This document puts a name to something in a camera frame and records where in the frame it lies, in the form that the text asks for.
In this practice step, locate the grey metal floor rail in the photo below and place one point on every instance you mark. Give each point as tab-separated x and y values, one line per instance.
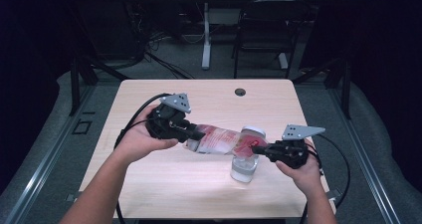
365	171
43	171

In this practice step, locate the grey tape strip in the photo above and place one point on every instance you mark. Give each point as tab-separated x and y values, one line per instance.
72	197
335	194

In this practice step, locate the white under-desk tray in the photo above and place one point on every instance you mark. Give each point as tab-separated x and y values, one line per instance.
224	16

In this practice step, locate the person's right hand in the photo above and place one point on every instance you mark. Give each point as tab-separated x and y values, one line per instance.
303	177

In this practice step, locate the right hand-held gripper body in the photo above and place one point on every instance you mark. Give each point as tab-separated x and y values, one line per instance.
288	151

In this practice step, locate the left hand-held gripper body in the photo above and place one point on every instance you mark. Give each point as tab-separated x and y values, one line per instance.
166	124

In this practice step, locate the black metal stand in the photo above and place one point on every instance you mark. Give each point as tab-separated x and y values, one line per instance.
75	84
346	91

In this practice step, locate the white desk foot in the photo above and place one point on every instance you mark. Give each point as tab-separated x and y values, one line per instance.
283	60

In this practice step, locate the red and white refill pouch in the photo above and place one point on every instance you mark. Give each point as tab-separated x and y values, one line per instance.
219	141

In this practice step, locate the black square floor outlet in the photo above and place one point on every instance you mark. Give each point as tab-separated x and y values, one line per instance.
82	127

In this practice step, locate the white desk leg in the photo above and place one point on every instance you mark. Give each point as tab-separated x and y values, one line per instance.
206	44

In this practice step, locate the white lidded plastic container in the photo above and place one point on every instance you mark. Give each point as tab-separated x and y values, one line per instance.
244	172

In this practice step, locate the person's left hand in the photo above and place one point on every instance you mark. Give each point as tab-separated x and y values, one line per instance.
139	144

